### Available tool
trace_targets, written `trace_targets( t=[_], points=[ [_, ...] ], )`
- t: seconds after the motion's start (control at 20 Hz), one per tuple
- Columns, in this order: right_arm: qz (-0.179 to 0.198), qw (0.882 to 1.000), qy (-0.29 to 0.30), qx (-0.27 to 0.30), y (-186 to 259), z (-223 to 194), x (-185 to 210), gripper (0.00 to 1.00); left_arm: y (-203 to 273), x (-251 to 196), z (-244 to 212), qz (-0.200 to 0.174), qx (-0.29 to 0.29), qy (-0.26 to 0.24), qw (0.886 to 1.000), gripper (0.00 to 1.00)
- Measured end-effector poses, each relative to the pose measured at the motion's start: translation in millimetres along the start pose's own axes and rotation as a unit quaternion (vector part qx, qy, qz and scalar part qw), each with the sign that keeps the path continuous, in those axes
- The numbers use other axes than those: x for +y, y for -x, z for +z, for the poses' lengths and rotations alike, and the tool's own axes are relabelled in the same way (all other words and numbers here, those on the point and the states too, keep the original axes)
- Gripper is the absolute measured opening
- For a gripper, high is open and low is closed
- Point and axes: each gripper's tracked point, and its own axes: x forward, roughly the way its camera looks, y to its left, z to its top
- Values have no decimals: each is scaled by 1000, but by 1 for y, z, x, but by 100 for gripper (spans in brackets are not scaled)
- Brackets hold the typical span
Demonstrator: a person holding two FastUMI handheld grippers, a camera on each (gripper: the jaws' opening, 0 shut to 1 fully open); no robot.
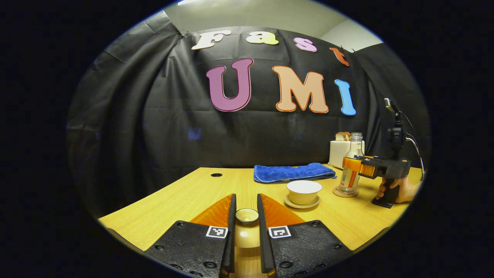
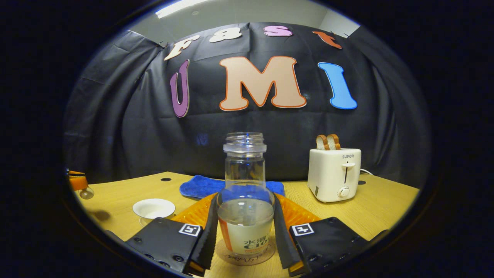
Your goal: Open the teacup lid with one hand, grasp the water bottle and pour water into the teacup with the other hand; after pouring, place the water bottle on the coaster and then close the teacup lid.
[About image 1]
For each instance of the round cork coaster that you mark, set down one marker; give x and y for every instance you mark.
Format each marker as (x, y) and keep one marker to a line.
(337, 193)

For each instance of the clear glass water bottle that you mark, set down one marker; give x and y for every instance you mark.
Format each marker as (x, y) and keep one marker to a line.
(348, 181)

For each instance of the cream ceramic saucer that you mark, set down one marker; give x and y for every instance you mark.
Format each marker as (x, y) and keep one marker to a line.
(301, 205)

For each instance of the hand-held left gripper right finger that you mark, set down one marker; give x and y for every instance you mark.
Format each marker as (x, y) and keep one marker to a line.
(263, 239)

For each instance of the black backdrop cloth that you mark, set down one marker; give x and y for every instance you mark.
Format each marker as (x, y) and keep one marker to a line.
(173, 127)

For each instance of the ceiling light strip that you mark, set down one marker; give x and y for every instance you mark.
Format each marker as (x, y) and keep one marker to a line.
(185, 2)

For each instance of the bread slice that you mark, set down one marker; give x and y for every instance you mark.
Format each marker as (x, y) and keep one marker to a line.
(347, 135)
(339, 136)

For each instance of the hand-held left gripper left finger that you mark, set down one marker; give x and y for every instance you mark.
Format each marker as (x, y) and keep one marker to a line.
(231, 239)

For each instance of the cream ceramic teacup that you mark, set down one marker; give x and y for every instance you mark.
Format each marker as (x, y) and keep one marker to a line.
(303, 195)

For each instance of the blue folded towel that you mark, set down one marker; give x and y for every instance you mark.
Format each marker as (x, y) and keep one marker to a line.
(293, 172)

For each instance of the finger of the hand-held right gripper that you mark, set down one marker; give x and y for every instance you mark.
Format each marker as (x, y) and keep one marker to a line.
(351, 164)

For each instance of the cream teacup lid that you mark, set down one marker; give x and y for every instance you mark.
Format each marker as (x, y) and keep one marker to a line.
(247, 235)

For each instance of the white toaster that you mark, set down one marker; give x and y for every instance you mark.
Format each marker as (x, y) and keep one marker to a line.
(337, 154)

